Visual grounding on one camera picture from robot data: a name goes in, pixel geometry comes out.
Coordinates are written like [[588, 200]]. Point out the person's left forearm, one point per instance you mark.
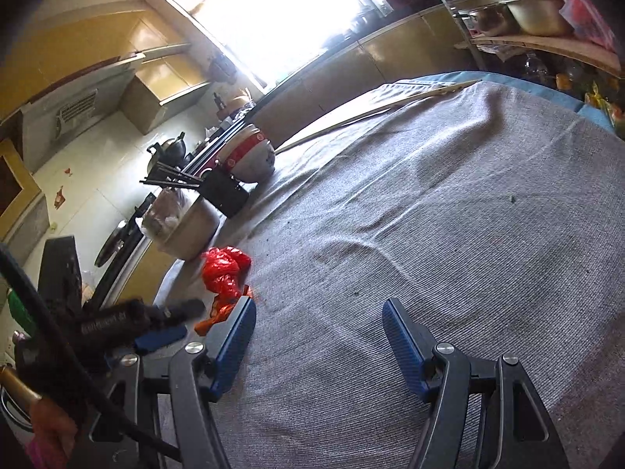
[[53, 435]]

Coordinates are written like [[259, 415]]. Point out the black chopstick holder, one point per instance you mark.
[[225, 194]]

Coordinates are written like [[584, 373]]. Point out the beige plastic basin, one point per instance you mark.
[[195, 234]]

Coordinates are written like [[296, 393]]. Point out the kitchen window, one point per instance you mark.
[[268, 19]]

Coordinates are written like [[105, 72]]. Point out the red plastic bag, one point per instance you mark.
[[222, 268]]

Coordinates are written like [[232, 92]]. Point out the clear plastic bag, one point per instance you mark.
[[163, 215]]

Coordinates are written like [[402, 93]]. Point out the black wok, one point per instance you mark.
[[171, 149]]

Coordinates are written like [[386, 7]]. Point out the range hood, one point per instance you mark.
[[73, 107]]

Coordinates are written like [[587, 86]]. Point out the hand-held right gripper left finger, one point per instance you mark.
[[234, 347]]

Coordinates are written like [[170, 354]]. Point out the bundle of black chopsticks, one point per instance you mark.
[[168, 178]]

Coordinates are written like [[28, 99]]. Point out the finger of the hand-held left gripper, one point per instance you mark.
[[183, 310], [161, 339]]

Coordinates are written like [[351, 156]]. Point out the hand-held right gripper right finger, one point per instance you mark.
[[405, 347]]

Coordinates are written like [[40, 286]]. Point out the yellow upper cabinet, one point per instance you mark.
[[156, 83]]

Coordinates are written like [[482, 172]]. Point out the small steel pot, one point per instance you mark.
[[488, 22]]

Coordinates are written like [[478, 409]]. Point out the metal storage rack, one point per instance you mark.
[[537, 45]]

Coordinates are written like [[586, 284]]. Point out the grey ribbed table cloth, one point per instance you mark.
[[415, 229]]

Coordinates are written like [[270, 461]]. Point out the long wooden strip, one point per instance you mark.
[[366, 112]]

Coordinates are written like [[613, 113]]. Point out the yellow counter cabinets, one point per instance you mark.
[[342, 78]]

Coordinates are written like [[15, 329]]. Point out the large steel pot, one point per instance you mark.
[[537, 12]]

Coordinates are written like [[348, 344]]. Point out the white bowl with red band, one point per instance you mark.
[[241, 149]]

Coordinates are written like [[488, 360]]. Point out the pink plastic bag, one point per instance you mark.
[[586, 10]]

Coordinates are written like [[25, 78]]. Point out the blue table cover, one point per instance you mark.
[[537, 88]]

